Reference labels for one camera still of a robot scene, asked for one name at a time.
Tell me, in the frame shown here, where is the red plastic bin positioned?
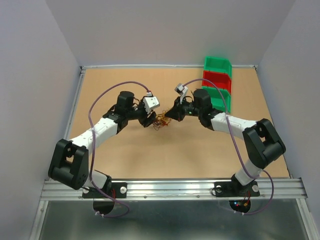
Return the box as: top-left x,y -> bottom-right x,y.
202,70 -> 232,94

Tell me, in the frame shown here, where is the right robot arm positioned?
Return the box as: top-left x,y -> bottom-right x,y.
165,89 -> 286,197

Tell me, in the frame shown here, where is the red wire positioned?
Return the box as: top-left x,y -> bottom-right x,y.
154,112 -> 173,130

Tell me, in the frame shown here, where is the near green plastic bin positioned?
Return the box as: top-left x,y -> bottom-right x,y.
201,86 -> 232,114

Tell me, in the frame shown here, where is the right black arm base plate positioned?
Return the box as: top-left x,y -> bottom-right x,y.
211,181 -> 260,198

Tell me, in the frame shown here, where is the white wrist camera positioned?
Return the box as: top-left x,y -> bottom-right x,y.
174,83 -> 188,102
143,96 -> 160,114

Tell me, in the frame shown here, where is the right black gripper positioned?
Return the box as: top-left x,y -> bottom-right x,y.
164,95 -> 202,122

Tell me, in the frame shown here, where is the yellow wire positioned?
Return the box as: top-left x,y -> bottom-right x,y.
156,109 -> 174,126

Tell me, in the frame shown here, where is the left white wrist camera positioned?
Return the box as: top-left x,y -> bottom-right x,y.
143,96 -> 160,114

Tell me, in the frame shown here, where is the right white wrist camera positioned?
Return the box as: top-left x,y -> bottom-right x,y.
174,83 -> 188,102

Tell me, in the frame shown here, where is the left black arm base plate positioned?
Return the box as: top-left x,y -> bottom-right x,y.
81,181 -> 128,199

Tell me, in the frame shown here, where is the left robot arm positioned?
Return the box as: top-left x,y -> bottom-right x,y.
48,91 -> 160,197

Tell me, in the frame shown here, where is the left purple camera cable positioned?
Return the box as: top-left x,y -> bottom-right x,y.
88,80 -> 131,218

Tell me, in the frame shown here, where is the green plastic bin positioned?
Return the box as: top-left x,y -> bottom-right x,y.
204,56 -> 232,78
201,86 -> 232,114

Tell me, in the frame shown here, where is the aluminium front rail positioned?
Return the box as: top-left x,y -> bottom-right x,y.
40,178 -> 308,201

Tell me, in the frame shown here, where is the brown wire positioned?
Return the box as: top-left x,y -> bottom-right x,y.
151,117 -> 166,131

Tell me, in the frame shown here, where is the far green plastic bin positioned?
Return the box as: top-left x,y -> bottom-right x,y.
204,56 -> 232,78

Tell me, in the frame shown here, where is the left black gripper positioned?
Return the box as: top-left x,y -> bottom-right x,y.
126,96 -> 157,128

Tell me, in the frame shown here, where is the aluminium table edge frame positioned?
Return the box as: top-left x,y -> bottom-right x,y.
69,67 -> 269,145

